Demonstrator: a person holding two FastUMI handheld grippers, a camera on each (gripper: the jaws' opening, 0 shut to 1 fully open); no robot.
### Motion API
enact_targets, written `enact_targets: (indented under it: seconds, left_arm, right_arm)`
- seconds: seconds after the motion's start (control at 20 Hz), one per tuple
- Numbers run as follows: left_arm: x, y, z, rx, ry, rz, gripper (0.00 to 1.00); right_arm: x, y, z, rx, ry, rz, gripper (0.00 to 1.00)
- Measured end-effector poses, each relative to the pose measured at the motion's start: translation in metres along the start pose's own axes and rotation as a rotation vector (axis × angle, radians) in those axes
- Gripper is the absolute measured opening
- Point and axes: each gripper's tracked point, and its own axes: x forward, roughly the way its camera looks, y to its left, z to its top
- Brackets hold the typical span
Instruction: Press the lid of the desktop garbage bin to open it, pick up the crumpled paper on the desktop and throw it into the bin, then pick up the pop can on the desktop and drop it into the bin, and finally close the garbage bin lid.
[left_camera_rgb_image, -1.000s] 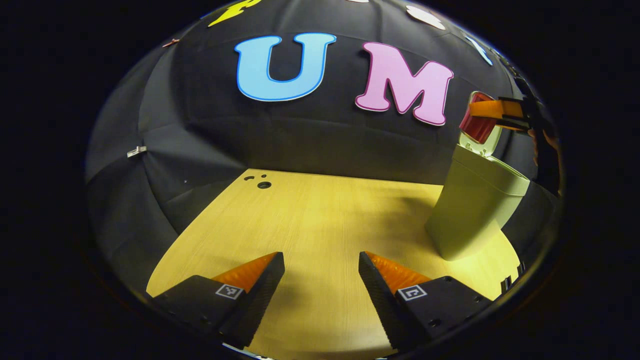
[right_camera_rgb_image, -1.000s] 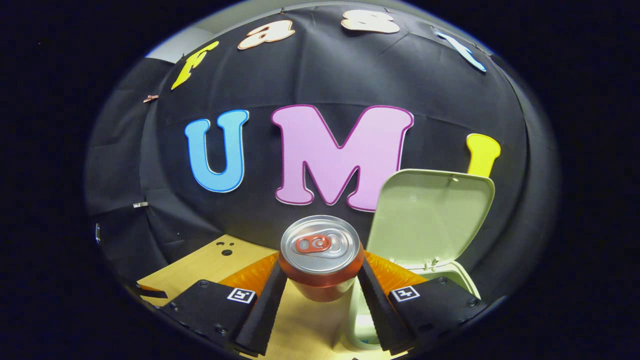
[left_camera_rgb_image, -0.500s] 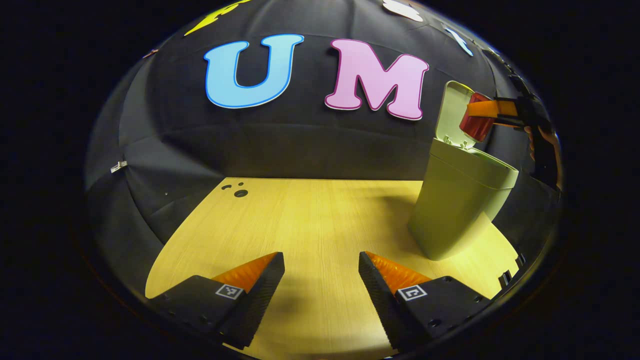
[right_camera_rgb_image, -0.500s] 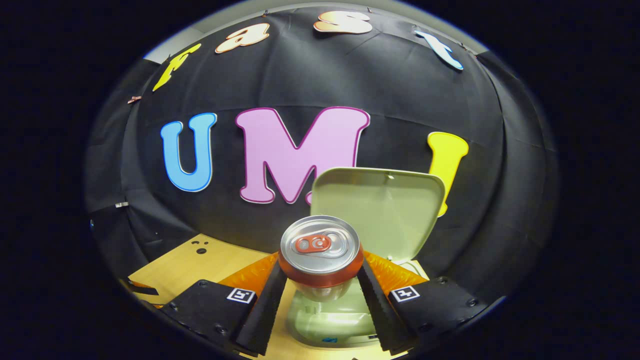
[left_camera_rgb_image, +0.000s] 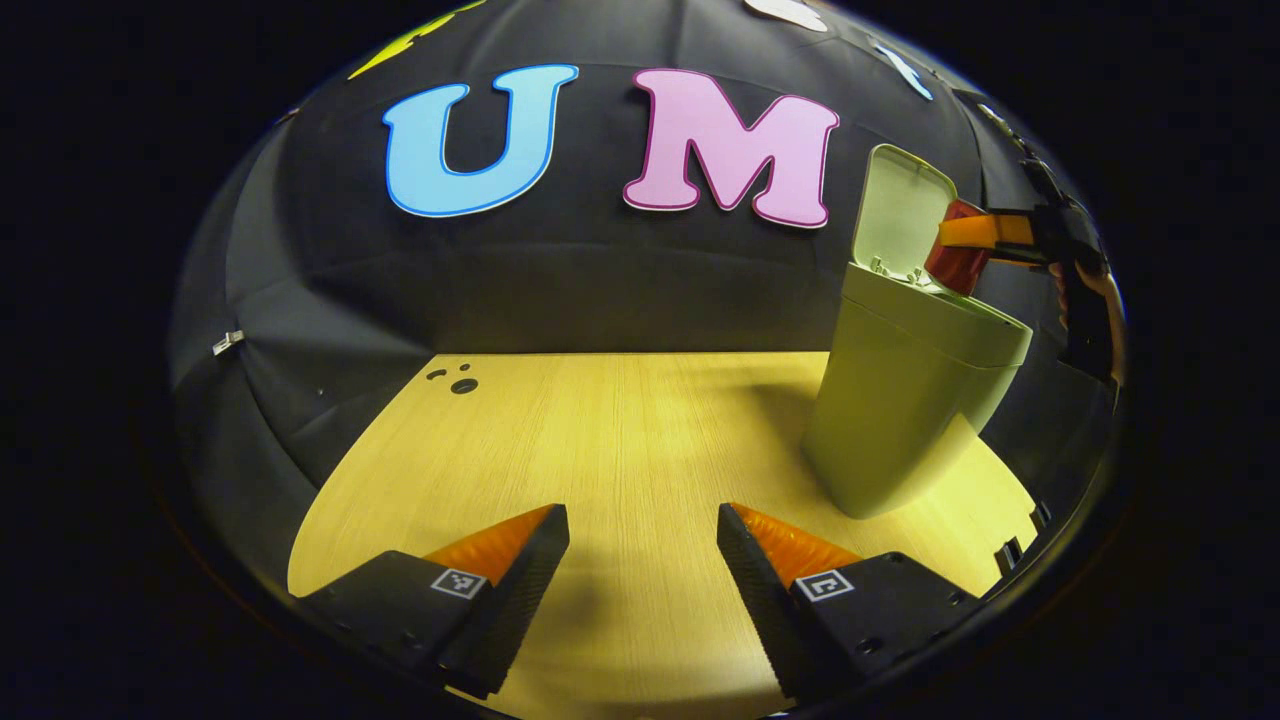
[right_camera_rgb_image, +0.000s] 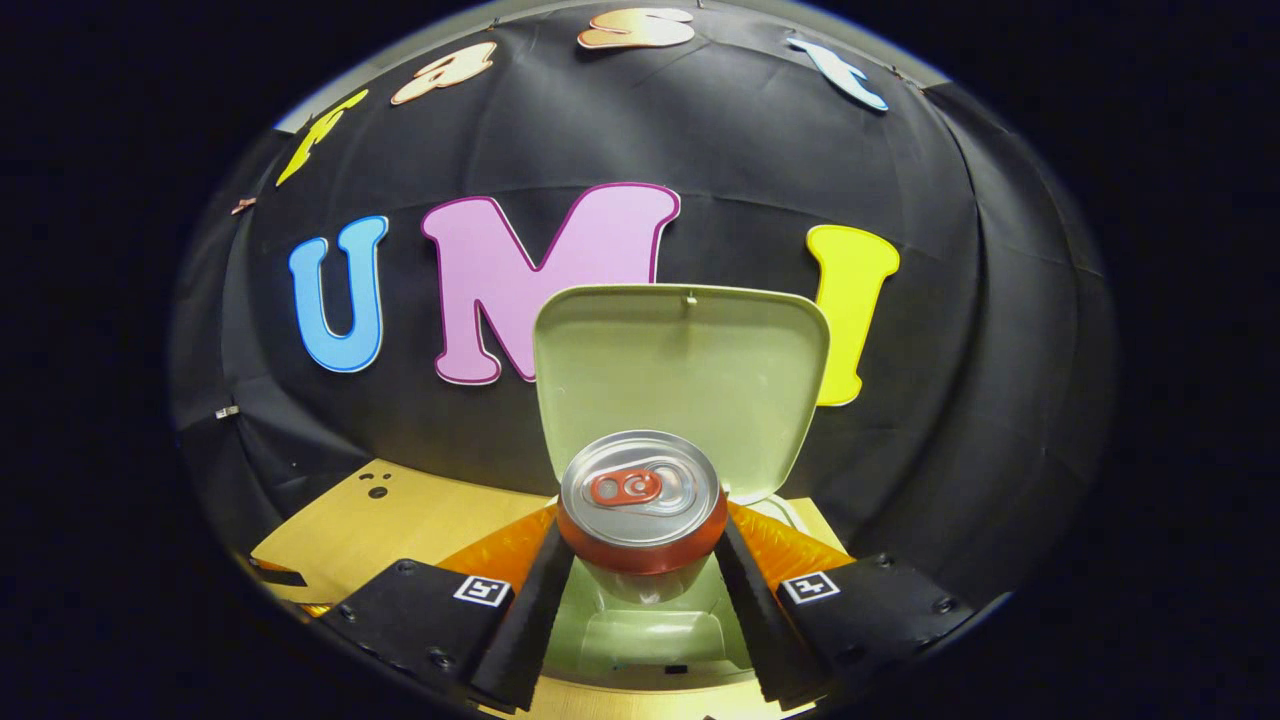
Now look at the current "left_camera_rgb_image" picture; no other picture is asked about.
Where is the green desktop garbage bin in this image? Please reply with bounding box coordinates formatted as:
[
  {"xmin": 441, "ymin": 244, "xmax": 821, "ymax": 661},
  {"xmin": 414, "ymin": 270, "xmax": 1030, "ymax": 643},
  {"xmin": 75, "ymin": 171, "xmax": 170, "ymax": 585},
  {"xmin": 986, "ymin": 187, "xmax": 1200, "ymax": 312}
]
[{"xmin": 800, "ymin": 143, "xmax": 1034, "ymax": 521}]

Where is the black backdrop cloth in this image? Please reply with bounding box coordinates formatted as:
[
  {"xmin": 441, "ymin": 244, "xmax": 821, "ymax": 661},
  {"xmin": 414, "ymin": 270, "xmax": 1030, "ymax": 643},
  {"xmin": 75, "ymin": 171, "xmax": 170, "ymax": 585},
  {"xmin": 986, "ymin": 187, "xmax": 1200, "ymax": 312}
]
[{"xmin": 170, "ymin": 0, "xmax": 1121, "ymax": 601}]

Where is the wooden desktop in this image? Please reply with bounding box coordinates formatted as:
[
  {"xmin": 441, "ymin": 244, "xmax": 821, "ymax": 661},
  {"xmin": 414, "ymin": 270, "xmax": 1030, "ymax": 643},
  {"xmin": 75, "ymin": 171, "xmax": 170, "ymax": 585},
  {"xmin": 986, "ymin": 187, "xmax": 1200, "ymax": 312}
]
[{"xmin": 287, "ymin": 350, "xmax": 1041, "ymax": 720}]

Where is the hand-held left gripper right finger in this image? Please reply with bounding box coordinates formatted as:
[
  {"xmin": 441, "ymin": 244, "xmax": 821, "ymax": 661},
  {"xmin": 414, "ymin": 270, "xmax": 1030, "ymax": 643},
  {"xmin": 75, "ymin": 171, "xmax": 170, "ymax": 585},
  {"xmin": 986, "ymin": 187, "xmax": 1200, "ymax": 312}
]
[{"xmin": 716, "ymin": 502, "xmax": 986, "ymax": 701}]

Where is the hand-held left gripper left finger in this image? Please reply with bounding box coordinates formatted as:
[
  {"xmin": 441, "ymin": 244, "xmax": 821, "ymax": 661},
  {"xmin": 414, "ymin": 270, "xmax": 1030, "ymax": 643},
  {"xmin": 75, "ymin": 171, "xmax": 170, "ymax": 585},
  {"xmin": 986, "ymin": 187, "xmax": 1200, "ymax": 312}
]
[{"xmin": 300, "ymin": 504, "xmax": 571, "ymax": 701}]

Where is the red pop can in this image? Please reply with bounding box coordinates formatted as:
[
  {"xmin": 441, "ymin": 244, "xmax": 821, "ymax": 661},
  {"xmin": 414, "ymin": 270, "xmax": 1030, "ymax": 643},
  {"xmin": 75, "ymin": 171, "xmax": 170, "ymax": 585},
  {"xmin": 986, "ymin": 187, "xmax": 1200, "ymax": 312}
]
[{"xmin": 923, "ymin": 198, "xmax": 993, "ymax": 297}]

